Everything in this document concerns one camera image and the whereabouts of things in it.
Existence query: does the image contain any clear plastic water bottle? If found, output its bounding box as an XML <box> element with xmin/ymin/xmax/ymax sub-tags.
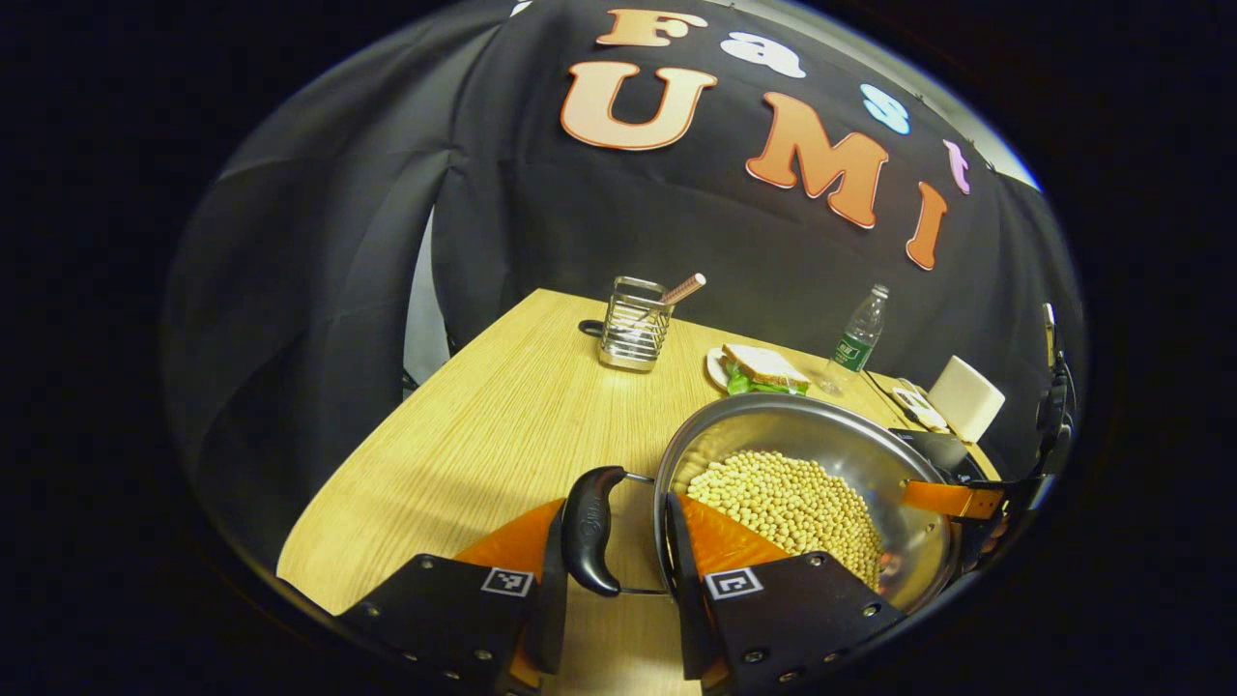
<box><xmin>820</xmin><ymin>283</ymin><xmax>891</xmax><ymax>393</ymax></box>

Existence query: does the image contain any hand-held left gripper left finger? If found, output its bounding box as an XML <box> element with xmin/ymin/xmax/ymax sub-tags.
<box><xmin>333</xmin><ymin>497</ymin><xmax>572</xmax><ymax>696</ymax></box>

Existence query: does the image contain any small white card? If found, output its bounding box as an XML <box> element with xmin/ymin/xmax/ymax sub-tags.
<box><xmin>890</xmin><ymin>381</ymin><xmax>951</xmax><ymax>434</ymax></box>

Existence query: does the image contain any thin black cable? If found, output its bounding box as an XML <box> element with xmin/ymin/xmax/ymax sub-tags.
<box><xmin>864</xmin><ymin>370</ymin><xmax>910</xmax><ymax>409</ymax></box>

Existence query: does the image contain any black induction cooktop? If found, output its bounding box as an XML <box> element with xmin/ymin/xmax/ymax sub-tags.
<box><xmin>889</xmin><ymin>427</ymin><xmax>992</xmax><ymax>485</ymax></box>

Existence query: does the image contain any pile of yellow soybeans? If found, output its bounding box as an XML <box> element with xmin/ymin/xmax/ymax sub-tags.
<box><xmin>685</xmin><ymin>449</ymin><xmax>886</xmax><ymax>592</ymax></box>

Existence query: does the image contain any metal mesh holder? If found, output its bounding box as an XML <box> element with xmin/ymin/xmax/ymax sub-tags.
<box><xmin>596</xmin><ymin>275</ymin><xmax>675</xmax><ymax>374</ymax></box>

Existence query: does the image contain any sandwich with lettuce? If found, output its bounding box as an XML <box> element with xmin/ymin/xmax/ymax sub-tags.
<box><xmin>721</xmin><ymin>343</ymin><xmax>814</xmax><ymax>396</ymax></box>

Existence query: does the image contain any steel pot with black handle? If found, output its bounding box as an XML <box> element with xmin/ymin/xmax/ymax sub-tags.
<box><xmin>560</xmin><ymin>391</ymin><xmax>968</xmax><ymax>616</ymax></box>

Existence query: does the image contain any white box appliance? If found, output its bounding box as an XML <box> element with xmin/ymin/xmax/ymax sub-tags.
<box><xmin>927</xmin><ymin>355</ymin><xmax>1007</xmax><ymax>445</ymax></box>

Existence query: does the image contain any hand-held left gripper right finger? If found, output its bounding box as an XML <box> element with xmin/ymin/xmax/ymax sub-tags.
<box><xmin>664</xmin><ymin>491</ymin><xmax>908</xmax><ymax>696</ymax></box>

